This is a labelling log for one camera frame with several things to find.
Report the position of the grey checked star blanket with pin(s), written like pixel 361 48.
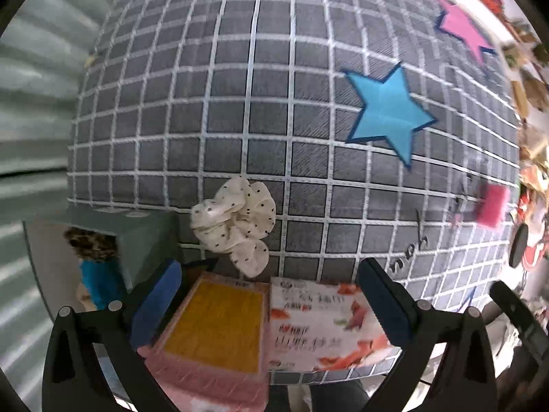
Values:
pixel 257 94

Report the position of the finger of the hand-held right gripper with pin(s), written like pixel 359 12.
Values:
pixel 517 311

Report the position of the white storage bin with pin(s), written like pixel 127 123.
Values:
pixel 146 244

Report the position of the blue scrunchie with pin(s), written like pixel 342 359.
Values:
pixel 101 281

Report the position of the pink sponge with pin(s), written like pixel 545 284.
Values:
pixel 493 206

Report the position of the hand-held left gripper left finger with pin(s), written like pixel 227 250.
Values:
pixel 154 309

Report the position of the person's leg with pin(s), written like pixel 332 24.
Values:
pixel 285 401
pixel 334 399

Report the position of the floral tissue pack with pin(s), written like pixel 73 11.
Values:
pixel 317 334

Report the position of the person's left leg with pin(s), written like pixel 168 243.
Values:
pixel 285 401

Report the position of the white dotted scrunchie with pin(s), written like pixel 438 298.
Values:
pixel 231 219

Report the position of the leopard print scrunchie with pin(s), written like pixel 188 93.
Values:
pixel 92 242

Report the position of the pile of colourful decorations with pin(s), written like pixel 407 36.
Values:
pixel 534 94

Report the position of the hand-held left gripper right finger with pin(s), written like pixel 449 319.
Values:
pixel 386 304

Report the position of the red cardboard box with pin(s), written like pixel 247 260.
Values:
pixel 214 334

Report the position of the person's right leg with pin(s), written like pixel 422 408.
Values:
pixel 334 399

